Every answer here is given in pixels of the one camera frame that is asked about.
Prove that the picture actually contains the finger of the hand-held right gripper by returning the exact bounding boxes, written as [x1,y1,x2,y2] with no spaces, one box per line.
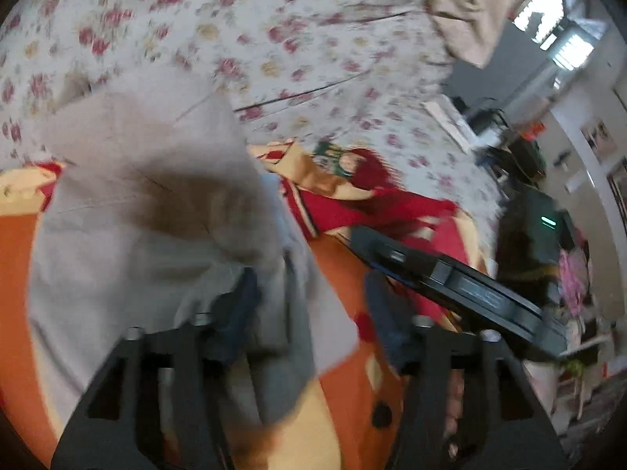
[350,225,442,295]

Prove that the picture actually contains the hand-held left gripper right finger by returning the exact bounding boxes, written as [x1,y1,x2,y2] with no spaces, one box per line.
[365,271,571,470]

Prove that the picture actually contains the orange red printed blanket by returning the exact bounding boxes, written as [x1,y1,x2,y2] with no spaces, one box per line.
[0,139,495,470]

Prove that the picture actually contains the wall picture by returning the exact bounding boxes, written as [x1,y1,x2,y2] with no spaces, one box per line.
[582,120,619,160]

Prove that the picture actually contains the beige cloth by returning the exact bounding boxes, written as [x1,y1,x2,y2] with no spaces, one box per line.
[430,0,521,69]

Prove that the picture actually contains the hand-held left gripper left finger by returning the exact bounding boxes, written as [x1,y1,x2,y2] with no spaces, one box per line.
[50,267,260,470]

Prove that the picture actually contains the black device with green light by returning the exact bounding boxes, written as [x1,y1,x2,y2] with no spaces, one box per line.
[496,188,575,307]

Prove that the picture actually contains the beige jacket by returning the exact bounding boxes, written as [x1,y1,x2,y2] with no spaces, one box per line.
[29,66,363,427]

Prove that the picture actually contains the window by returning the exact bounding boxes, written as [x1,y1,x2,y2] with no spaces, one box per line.
[513,0,609,70]

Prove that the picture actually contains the floral quilt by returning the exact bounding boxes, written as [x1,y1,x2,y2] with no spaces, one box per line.
[0,0,510,226]

